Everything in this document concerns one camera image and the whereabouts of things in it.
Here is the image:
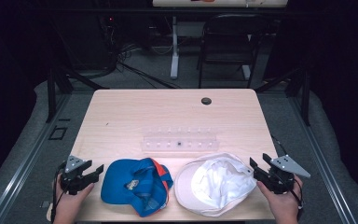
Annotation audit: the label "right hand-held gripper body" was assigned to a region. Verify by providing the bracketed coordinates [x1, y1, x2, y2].
[258, 154, 311, 195]

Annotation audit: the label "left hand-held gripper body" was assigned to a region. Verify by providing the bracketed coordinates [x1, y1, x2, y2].
[59, 155, 90, 196]

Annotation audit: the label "blue and orange cap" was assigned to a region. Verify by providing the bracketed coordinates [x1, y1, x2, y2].
[100, 157, 174, 218]

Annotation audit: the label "white cap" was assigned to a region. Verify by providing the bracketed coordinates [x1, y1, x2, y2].
[173, 152, 259, 217]

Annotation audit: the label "clear acrylic rack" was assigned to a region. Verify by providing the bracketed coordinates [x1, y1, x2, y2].
[141, 125, 220, 153]

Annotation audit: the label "person's right hand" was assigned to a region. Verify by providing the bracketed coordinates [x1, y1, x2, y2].
[256, 175, 304, 224]

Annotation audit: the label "person's left hand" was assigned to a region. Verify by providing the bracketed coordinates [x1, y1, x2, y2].
[53, 176, 95, 224]

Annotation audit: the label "white desk foot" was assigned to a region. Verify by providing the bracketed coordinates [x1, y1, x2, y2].
[241, 63, 252, 81]

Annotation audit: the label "black folding chair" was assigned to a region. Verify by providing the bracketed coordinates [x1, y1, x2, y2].
[197, 13, 282, 90]

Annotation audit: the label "dark equipment with red light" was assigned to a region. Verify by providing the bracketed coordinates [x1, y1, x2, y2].
[97, 15, 119, 73]

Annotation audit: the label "white desk leg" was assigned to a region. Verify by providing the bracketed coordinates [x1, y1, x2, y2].
[170, 15, 181, 80]

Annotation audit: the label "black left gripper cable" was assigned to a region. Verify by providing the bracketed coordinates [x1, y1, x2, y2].
[50, 167, 67, 224]

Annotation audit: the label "aluminium floor rail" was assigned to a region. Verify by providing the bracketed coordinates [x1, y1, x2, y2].
[287, 92, 358, 224]
[0, 92, 73, 224]

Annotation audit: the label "black frame post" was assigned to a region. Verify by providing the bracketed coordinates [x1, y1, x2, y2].
[45, 66, 110, 124]
[255, 66, 311, 127]

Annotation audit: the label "black floor cables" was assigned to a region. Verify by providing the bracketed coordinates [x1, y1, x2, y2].
[117, 60, 181, 90]

